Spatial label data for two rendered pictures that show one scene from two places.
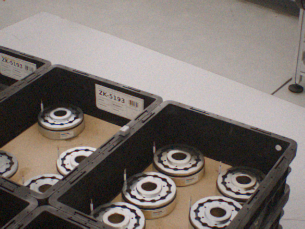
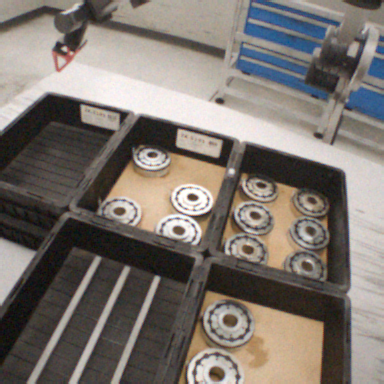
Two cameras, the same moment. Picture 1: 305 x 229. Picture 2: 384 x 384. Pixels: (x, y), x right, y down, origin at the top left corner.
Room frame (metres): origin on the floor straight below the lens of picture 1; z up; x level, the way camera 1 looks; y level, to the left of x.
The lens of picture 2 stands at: (0.45, 0.40, 1.50)
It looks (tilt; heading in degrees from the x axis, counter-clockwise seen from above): 43 degrees down; 337
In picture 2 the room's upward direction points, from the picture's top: 10 degrees clockwise
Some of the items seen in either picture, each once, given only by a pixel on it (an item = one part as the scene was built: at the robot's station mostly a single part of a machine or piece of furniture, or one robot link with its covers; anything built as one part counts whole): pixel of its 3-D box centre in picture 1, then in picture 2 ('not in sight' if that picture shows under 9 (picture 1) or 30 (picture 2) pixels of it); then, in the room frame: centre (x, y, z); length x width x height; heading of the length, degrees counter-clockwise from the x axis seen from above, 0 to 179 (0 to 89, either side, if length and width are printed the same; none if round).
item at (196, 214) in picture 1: (217, 215); (310, 232); (0.87, -0.12, 0.86); 0.10 x 0.10 x 0.01
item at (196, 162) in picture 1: (178, 158); (260, 187); (1.04, -0.05, 0.86); 0.10 x 0.10 x 0.01
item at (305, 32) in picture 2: not in sight; (290, 49); (2.56, -1.07, 0.60); 0.72 x 0.03 x 0.56; 51
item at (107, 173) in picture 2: (52, 146); (162, 188); (1.07, 0.20, 0.87); 0.40 x 0.30 x 0.11; 148
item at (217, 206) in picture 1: (218, 212); (310, 231); (0.87, -0.12, 0.86); 0.05 x 0.05 x 0.01
